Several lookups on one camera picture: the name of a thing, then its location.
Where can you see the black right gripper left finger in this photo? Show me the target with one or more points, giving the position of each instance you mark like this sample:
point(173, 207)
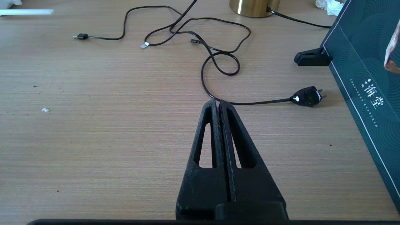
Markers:
point(203, 187)

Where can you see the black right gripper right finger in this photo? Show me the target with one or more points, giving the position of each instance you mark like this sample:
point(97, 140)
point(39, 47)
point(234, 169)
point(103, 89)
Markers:
point(253, 187)

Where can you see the white router with antennas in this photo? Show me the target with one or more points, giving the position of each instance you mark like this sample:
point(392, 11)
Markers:
point(25, 12)

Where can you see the black plastic clip stand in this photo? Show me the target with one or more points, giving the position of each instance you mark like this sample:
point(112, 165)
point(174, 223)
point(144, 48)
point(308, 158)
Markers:
point(312, 57)

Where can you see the dark teal printed box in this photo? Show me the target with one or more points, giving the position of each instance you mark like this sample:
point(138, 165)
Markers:
point(365, 93)

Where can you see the brass desk lamp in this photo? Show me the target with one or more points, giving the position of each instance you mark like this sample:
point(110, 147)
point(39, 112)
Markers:
point(253, 7)

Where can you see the brown beige object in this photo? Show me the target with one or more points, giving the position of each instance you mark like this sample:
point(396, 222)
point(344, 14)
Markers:
point(393, 51)

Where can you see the crumpled white tissue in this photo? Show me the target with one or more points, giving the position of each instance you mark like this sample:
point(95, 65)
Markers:
point(327, 6)

